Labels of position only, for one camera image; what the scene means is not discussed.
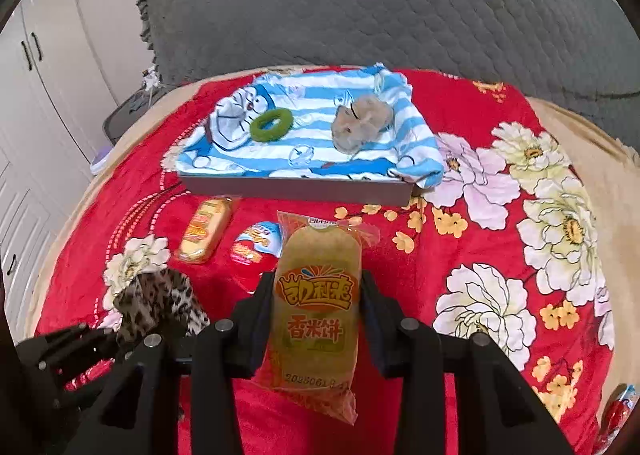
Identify leopard print scrunchie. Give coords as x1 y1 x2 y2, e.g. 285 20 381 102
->
114 267 210 345

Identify large rice cracker packet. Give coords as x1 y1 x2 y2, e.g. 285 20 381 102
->
255 212 380 425

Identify Kinder egg toy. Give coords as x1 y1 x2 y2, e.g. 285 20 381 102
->
230 221 282 293

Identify small rice cracker packet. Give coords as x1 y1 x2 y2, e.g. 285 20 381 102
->
175 197 232 263

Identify red snack packet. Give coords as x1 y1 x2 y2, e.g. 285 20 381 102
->
592 383 639 455

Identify red floral blanket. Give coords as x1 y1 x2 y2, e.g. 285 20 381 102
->
37 72 613 454

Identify grey flat box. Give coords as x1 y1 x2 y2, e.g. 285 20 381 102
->
178 174 413 206

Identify Doraemon striped blue cloth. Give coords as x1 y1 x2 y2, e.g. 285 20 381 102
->
175 64 445 189

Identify beige bed sheet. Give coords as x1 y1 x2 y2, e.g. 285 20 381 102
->
25 65 639 400

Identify dark bedside table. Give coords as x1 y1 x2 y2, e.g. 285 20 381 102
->
103 86 168 145

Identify beige fluffy scrunchie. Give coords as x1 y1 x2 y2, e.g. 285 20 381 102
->
331 94 394 154

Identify white wardrobe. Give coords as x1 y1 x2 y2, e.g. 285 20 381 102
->
1 0 150 340

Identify grey quilted bedspread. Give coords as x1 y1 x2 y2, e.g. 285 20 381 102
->
138 0 639 143

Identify green ring hair tie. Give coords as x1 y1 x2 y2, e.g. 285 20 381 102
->
248 107 295 143

